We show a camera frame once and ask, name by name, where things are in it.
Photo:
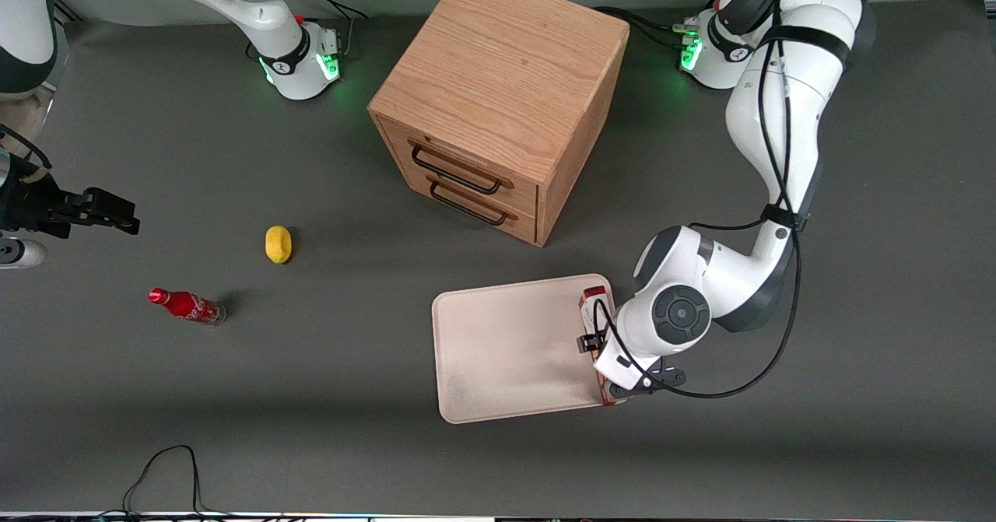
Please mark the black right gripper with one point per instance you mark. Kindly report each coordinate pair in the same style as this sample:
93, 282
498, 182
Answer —
31, 201

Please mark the wooden drawer cabinet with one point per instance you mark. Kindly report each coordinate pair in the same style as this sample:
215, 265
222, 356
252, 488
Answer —
506, 63

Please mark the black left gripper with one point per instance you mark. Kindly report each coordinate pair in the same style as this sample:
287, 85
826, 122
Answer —
589, 343

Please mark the red cookie box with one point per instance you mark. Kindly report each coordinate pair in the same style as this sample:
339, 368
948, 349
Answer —
593, 304

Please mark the yellow lemon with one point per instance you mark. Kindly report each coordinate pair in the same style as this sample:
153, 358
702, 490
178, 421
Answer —
278, 244

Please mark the cream rectangular tray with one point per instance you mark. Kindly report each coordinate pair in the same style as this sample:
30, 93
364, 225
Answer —
506, 351

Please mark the wooden drawer front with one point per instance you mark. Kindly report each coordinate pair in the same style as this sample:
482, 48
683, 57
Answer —
513, 226
475, 160

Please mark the red cola bottle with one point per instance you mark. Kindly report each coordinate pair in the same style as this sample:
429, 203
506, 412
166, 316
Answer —
187, 305

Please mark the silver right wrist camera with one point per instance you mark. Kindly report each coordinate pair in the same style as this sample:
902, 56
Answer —
19, 253

